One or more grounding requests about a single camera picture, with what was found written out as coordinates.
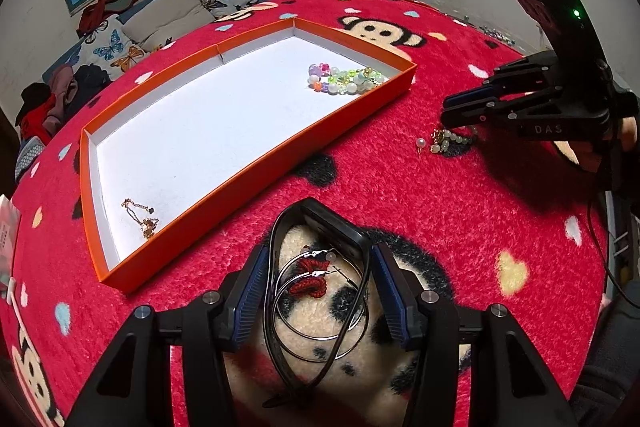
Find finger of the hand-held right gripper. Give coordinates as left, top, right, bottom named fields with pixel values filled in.
left=444, top=51, right=562, bottom=108
left=440, top=91, right=567, bottom=128

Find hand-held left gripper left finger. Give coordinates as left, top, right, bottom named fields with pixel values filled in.
left=65, top=246, right=273, bottom=427

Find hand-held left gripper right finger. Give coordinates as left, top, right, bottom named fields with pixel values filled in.
left=371, top=242, right=578, bottom=427

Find pale green bead bracelet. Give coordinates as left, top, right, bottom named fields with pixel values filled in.
left=416, top=127, right=481, bottom=156

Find red crochet earring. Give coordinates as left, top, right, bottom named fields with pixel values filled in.
left=286, top=249, right=337, bottom=304

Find silver hoop ring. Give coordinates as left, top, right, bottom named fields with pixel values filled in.
left=274, top=257, right=370, bottom=342
left=272, top=292, right=372, bottom=364

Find black wrist band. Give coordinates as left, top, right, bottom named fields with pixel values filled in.
left=264, top=198, right=375, bottom=409

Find orange cardboard tray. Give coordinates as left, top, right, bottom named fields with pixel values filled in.
left=80, top=18, right=418, bottom=294

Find person's right hand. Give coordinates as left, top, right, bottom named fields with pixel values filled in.
left=566, top=116, right=640, bottom=172

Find scattered small beads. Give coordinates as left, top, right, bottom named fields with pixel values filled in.
left=479, top=24, right=526, bottom=54

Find red monkey printed blanket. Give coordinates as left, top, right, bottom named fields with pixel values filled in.
left=0, top=0, right=612, bottom=427

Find dark cloth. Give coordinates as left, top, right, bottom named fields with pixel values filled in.
left=572, top=292, right=640, bottom=427

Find pink tissue pack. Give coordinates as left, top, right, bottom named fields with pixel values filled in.
left=0, top=194, right=22, bottom=280

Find pile of clothes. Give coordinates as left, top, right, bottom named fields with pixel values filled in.
left=15, top=64, right=81, bottom=148

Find beige pillow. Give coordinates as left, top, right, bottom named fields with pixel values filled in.
left=121, top=0, right=216, bottom=50

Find red clothes on windowsill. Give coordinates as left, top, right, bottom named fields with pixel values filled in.
left=77, top=0, right=138, bottom=32

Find gold chain necklace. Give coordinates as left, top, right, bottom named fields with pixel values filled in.
left=121, top=198, right=161, bottom=240

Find colourful bead bracelet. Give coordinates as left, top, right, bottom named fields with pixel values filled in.
left=306, top=63, right=386, bottom=96

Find black cable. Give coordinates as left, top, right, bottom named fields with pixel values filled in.
left=587, top=147, right=640, bottom=303

